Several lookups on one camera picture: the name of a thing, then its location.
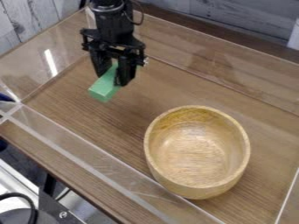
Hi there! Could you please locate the black metal bracket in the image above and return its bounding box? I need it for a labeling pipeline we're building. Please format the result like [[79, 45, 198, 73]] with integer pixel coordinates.
[[37, 191, 87, 224]]

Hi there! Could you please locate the clear acrylic corner bracket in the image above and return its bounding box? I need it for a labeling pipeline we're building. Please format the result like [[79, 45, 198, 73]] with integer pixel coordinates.
[[86, 6, 98, 29]]

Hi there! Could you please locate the clear acrylic tray enclosure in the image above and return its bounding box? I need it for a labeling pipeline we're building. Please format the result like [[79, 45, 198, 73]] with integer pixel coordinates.
[[0, 10, 299, 224]]

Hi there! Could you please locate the black cable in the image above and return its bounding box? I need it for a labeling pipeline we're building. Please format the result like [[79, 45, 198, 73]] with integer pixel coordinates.
[[0, 192, 41, 224]]

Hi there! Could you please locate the brown wooden bowl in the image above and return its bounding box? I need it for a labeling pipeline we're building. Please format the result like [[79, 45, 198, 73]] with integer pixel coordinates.
[[145, 105, 251, 200]]

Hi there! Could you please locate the white object at right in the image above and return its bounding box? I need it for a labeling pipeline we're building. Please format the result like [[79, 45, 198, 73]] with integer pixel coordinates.
[[287, 24, 299, 50]]

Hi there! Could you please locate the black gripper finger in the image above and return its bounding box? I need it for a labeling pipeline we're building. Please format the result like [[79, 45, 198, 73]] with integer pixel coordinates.
[[115, 55, 137, 87], [90, 50, 113, 78]]

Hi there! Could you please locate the blue object at left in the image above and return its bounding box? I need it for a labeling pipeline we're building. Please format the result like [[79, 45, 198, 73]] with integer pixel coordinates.
[[0, 93, 15, 102]]

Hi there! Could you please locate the green rectangular block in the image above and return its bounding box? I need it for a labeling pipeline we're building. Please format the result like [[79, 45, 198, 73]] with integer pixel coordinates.
[[89, 62, 123, 102]]

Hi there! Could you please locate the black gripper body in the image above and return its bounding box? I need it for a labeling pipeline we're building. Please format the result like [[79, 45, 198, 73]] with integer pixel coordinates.
[[81, 7, 146, 67]]

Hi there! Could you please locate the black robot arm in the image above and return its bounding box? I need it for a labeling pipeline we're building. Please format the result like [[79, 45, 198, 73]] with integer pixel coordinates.
[[79, 0, 147, 87]]

